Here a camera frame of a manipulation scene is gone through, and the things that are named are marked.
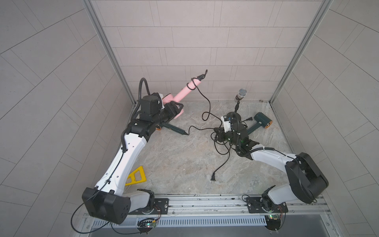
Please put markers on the aluminium rail frame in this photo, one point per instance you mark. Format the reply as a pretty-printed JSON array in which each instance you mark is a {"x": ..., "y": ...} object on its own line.
[{"x": 182, "y": 205}]

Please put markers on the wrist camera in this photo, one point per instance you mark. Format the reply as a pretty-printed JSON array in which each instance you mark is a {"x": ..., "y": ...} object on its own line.
[
  {"x": 161, "y": 96},
  {"x": 227, "y": 123}
]

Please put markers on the green hair dryer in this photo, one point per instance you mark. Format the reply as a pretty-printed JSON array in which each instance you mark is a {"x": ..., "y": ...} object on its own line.
[
  {"x": 172, "y": 128},
  {"x": 261, "y": 121}
]

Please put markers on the left circuit board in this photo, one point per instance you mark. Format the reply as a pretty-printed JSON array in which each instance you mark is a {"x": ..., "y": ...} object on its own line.
[{"x": 147, "y": 223}]

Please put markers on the pink hair dryer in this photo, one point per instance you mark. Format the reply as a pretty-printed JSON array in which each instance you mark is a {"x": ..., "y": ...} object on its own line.
[{"x": 192, "y": 85}]

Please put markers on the circuit board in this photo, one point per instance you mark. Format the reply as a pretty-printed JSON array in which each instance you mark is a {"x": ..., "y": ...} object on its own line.
[
  {"x": 273, "y": 222},
  {"x": 147, "y": 223}
]

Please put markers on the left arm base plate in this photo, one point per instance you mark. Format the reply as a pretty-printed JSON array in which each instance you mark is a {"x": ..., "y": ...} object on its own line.
[{"x": 160, "y": 206}]

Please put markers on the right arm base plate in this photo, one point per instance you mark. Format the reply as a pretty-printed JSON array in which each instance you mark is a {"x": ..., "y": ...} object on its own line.
[{"x": 263, "y": 205}]

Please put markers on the left green hair dryer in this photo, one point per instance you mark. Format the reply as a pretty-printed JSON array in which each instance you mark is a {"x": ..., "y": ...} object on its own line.
[{"x": 172, "y": 128}]

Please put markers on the yellow triangular plastic piece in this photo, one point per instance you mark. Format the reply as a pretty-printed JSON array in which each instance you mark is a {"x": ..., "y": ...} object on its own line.
[{"x": 136, "y": 177}]

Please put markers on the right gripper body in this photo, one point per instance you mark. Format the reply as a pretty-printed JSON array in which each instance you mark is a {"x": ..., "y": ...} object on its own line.
[{"x": 229, "y": 137}]

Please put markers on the microphone on black stand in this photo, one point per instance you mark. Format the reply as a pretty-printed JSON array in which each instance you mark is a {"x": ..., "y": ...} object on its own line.
[{"x": 241, "y": 94}]

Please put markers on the right circuit board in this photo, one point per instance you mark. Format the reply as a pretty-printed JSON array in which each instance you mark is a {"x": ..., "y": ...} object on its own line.
[{"x": 273, "y": 222}]

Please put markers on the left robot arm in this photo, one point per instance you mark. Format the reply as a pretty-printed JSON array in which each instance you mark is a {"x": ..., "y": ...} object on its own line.
[{"x": 106, "y": 200}]

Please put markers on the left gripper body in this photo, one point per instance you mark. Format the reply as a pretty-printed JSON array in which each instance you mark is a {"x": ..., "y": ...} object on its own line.
[{"x": 164, "y": 114}]

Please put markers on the right green hair dryer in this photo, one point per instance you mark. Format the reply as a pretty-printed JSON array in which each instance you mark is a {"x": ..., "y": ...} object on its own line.
[{"x": 261, "y": 121}]

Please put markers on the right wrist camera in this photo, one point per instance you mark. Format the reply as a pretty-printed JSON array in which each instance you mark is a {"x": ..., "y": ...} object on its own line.
[{"x": 227, "y": 123}]

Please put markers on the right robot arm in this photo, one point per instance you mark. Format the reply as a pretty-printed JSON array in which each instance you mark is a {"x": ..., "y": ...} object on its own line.
[{"x": 306, "y": 180}]

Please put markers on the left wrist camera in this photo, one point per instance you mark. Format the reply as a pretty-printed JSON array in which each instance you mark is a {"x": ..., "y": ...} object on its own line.
[{"x": 161, "y": 96}]

